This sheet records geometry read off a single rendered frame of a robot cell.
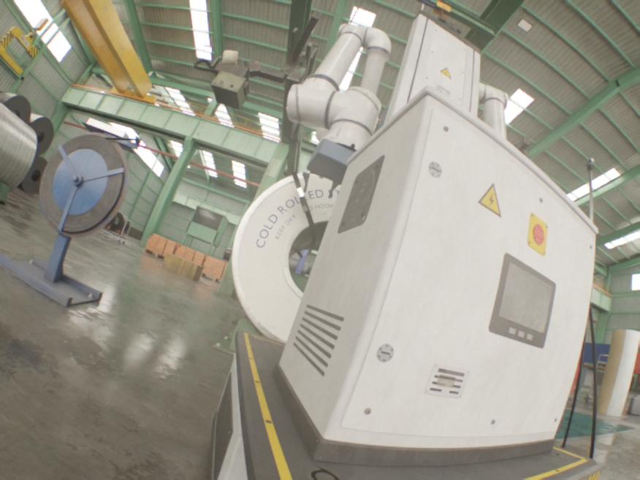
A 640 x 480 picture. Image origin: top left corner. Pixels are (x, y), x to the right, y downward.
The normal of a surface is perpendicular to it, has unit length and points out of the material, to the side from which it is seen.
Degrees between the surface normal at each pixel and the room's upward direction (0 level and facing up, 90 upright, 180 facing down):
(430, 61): 90
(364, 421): 90
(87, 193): 90
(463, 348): 90
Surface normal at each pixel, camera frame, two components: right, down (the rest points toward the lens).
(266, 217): 0.14, -0.17
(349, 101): -0.11, -0.25
